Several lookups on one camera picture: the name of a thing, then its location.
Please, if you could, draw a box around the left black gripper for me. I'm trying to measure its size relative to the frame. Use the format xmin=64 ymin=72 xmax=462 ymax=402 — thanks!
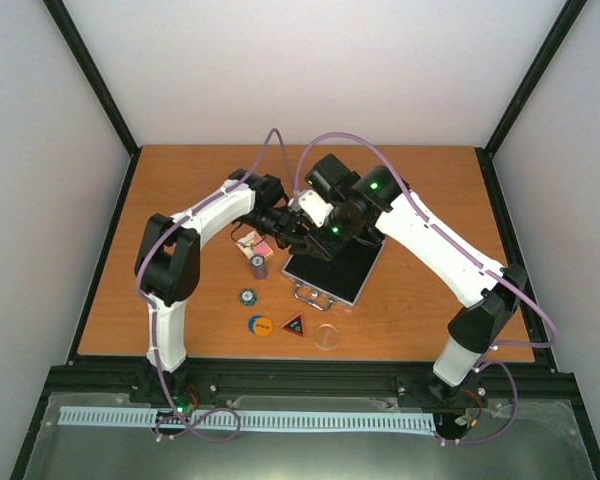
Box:
xmin=238 ymin=208 xmax=313 ymax=257

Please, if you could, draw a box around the aluminium poker case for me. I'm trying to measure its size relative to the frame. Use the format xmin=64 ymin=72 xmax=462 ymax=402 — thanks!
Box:
xmin=282 ymin=240 xmax=386 ymax=312

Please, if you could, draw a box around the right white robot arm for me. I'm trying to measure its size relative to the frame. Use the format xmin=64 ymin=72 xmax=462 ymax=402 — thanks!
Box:
xmin=299 ymin=157 xmax=527 ymax=388

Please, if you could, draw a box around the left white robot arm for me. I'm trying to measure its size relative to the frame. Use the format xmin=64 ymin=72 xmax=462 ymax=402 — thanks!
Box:
xmin=134 ymin=169 xmax=310 ymax=403

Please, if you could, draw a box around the playing card deck box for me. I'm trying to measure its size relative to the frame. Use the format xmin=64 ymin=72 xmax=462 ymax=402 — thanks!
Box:
xmin=235 ymin=230 xmax=273 ymax=259

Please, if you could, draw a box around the tall purple chip stack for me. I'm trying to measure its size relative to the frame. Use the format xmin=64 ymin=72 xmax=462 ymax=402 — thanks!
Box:
xmin=250 ymin=254 xmax=268 ymax=280

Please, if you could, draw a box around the blue green chip stack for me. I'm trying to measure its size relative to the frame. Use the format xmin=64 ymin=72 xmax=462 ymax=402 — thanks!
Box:
xmin=239 ymin=288 xmax=257 ymax=306

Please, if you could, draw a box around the red black triangular button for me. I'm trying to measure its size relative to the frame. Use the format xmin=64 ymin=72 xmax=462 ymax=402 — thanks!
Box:
xmin=280 ymin=312 xmax=305 ymax=338

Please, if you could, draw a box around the clear round dealer button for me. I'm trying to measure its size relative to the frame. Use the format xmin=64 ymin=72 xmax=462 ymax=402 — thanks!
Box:
xmin=314 ymin=323 xmax=340 ymax=350

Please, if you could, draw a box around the orange blue round button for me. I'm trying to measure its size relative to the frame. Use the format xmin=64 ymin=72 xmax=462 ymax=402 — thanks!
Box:
xmin=248 ymin=315 xmax=274 ymax=337

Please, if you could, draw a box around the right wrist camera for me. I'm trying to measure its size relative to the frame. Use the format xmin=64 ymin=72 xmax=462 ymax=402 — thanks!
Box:
xmin=289 ymin=189 xmax=334 ymax=227

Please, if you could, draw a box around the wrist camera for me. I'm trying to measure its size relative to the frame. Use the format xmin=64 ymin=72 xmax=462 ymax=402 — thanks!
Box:
xmin=256 ymin=174 xmax=289 ymax=208
xmin=289 ymin=189 xmax=334 ymax=227

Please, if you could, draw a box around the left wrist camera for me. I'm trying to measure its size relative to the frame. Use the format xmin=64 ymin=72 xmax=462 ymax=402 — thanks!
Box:
xmin=256 ymin=174 xmax=289 ymax=208

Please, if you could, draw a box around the black aluminium frame rail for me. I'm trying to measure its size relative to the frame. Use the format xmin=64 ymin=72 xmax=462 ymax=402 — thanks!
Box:
xmin=43 ymin=356 xmax=582 ymax=405

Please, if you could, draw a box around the white slotted cable duct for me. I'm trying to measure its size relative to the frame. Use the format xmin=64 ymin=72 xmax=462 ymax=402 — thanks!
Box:
xmin=57 ymin=406 xmax=436 ymax=436

